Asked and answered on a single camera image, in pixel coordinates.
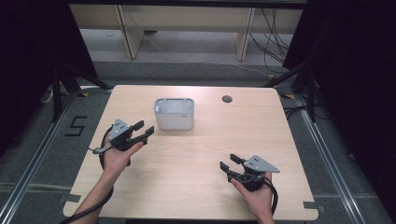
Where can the aluminium floor rail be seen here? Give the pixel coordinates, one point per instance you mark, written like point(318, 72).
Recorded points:
point(325, 155)
point(36, 155)

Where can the black curtain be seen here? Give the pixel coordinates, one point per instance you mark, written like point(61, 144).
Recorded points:
point(25, 62)
point(358, 77)

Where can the grey tape strip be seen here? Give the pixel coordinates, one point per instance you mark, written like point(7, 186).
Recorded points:
point(70, 198)
point(313, 206)

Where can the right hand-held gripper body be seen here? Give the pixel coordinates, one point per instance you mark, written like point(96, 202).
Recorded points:
point(253, 175)

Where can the white plastic container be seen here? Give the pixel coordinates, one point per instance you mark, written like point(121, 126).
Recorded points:
point(174, 116)

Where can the yellow black tape piece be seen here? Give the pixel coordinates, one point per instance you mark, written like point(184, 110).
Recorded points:
point(271, 76)
point(288, 96)
point(83, 94)

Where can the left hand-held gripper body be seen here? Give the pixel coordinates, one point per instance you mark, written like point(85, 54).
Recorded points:
point(121, 138)

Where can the person's left hand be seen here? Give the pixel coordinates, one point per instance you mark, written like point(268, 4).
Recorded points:
point(118, 160)

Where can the beige wooden desk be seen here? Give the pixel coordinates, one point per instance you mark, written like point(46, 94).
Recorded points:
point(186, 18)

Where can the black metal stand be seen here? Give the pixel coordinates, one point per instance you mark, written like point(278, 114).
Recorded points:
point(311, 99)
point(56, 99)

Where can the person's right hand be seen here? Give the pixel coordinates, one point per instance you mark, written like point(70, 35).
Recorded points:
point(258, 200)

